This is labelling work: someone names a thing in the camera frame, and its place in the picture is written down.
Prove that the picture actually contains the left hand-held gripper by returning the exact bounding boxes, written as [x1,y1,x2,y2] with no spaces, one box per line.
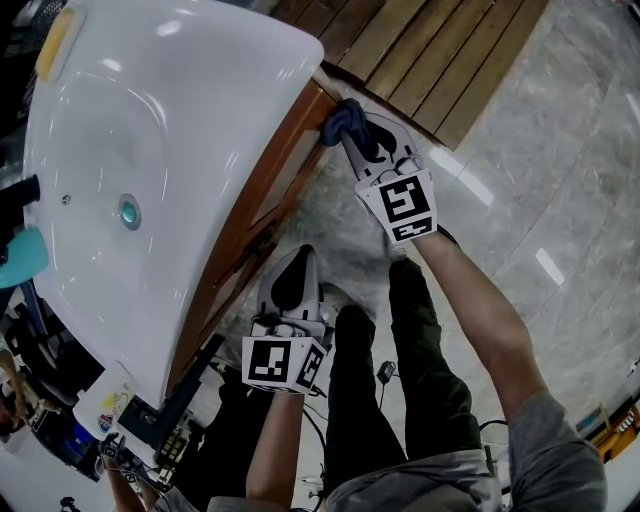
[241,243,336,397]

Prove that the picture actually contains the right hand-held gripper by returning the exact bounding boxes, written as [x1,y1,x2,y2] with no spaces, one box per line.
[340,112,440,245]

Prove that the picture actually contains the blue-grey cloth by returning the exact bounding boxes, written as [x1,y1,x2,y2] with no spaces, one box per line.
[319,97,374,157]

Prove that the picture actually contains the person's right forearm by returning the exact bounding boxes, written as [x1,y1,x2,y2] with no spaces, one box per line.
[413,230,550,426]

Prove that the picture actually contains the person's left forearm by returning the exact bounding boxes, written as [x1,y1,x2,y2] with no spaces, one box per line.
[244,388,309,504]

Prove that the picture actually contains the wooden cabinet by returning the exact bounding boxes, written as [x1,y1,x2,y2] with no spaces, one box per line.
[164,62,349,401]

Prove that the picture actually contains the person's left shoe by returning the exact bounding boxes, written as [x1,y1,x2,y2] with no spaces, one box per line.
[319,281,377,322]

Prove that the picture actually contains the wooden slatted platform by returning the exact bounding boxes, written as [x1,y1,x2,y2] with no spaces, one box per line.
[269,0,552,152]

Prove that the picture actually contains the person's black trousers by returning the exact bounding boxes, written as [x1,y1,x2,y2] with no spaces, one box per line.
[322,257,484,496]

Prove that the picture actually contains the black metal rack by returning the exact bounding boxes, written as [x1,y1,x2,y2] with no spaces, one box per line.
[117,333,227,454]

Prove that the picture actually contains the chrome sink drain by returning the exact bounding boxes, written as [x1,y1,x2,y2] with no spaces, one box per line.
[117,193,143,232]

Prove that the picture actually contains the white ceramic sink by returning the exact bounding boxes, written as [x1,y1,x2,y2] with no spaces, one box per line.
[22,0,327,412]

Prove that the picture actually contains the teal spray bottle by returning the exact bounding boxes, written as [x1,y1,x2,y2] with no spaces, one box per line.
[0,224,51,291]

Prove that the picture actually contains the black faucet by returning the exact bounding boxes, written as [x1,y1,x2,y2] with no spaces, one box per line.
[0,173,42,236]

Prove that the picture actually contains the person's grey shirt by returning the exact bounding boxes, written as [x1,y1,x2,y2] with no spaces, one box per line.
[207,389,609,512]

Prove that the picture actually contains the orange plastic crate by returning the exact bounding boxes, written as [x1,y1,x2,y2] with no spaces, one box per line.
[597,394,640,464]

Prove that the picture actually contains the ornate metal handle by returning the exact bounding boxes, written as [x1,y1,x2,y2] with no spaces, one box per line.
[247,219,281,262]

